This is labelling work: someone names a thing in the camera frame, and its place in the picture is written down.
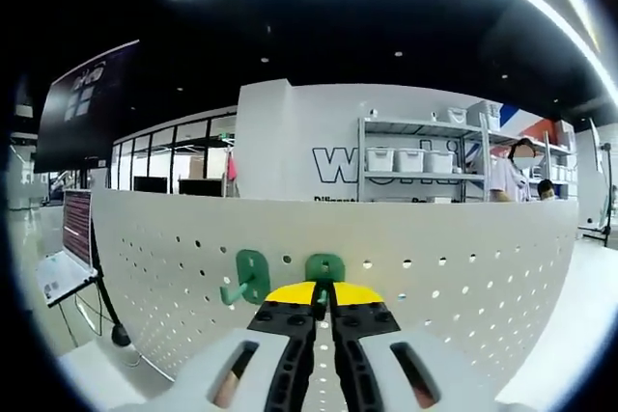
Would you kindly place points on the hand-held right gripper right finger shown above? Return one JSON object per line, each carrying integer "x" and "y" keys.
{"x": 376, "y": 364}

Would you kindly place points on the black tripod stand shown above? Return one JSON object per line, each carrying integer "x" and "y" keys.
{"x": 607, "y": 219}

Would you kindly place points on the green hook assembly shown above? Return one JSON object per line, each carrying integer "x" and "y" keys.
{"x": 256, "y": 277}
{"x": 333, "y": 267}

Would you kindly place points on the white storage basket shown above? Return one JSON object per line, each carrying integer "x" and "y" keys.
{"x": 457, "y": 116}

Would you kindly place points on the grey metal storage shelf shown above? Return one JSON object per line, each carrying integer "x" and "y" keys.
{"x": 415, "y": 129}

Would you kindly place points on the white laptop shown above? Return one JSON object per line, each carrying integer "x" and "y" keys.
{"x": 77, "y": 224}

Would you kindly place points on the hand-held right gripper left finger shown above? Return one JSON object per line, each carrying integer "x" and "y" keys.
{"x": 270, "y": 359}

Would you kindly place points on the pink cloth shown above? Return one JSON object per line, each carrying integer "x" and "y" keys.
{"x": 232, "y": 166}

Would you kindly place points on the white storage bin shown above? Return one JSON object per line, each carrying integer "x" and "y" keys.
{"x": 441, "y": 161}
{"x": 410, "y": 161}
{"x": 380, "y": 161}

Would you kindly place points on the white perforated mounting plate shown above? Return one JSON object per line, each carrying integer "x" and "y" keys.
{"x": 483, "y": 238}

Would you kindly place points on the large dark hanging display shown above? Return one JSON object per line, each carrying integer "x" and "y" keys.
{"x": 87, "y": 108}

